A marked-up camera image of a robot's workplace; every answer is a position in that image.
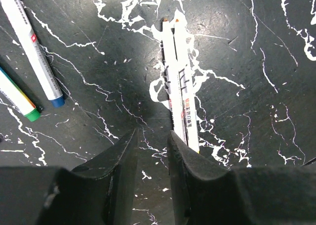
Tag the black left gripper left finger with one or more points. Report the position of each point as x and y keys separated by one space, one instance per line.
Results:
x=97 y=192

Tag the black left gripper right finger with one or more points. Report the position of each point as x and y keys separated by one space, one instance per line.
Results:
x=203 y=193

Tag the green white pen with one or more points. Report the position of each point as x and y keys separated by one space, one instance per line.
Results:
x=17 y=97

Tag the blue white pen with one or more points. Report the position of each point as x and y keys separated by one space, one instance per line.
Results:
x=30 y=43

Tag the orange tipped white pen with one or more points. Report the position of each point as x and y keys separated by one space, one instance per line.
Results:
x=186 y=83

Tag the yellow tipped white pen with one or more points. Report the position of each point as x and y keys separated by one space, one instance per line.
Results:
x=172 y=81

